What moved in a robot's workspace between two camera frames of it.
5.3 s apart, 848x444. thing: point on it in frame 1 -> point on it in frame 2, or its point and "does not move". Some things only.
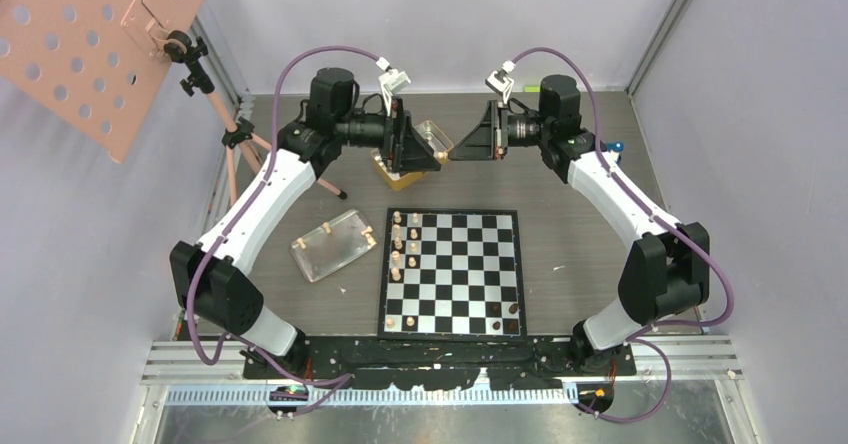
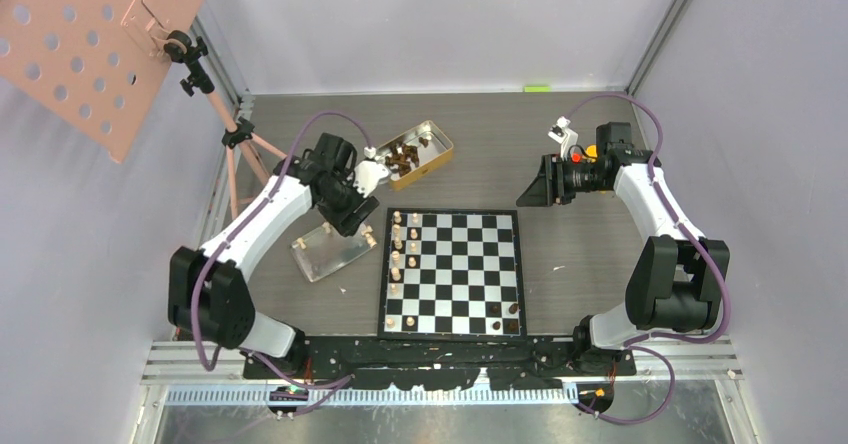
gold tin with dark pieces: [435, 140] does not move
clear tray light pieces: [327, 252] does not move
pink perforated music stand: [88, 42] does not move
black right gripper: [486, 142] -> [550, 183]
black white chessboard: [452, 273] does not move
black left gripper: [404, 148] -> [351, 219]
